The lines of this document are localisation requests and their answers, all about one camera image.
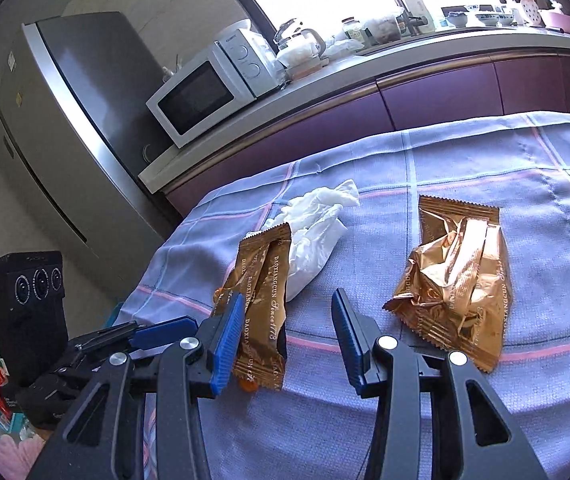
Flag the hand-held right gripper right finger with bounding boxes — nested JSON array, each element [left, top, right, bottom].
[[331, 287, 548, 480]]

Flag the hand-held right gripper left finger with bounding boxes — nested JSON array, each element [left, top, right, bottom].
[[25, 292, 246, 480]]

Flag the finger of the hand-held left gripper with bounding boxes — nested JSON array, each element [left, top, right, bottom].
[[130, 316, 200, 350], [74, 324, 140, 353]]

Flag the narrow gold wrapper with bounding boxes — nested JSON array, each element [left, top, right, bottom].
[[214, 222, 294, 394]]

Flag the white tissue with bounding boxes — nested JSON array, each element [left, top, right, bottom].
[[245, 179, 362, 304]]

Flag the wide gold wrapper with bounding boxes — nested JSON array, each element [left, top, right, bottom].
[[382, 195, 510, 376]]

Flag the blue checked tablecloth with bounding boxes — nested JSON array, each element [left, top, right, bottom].
[[110, 112, 570, 480]]

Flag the grey refrigerator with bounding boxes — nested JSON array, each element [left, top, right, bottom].
[[0, 11, 186, 302]]

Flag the white microwave oven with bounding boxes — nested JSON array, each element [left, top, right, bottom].
[[146, 29, 278, 150]]

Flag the purple base cabinets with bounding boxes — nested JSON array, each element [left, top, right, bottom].
[[162, 52, 570, 222]]

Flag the beige kitchen countertop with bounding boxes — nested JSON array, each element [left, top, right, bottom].
[[138, 24, 570, 194]]

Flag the white plastic bag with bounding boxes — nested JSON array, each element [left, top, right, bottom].
[[322, 37, 366, 59]]

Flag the glass kettle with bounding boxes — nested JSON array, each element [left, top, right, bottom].
[[274, 17, 327, 79]]

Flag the clear food container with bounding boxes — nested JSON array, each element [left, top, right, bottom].
[[365, 10, 401, 44]]

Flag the white dish soap bottle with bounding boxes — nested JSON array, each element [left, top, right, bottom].
[[400, 0, 436, 34]]

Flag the dotted white utensil holder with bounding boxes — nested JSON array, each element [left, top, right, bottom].
[[519, 0, 541, 26]]

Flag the pink bowl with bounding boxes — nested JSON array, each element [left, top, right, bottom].
[[539, 9, 570, 31]]

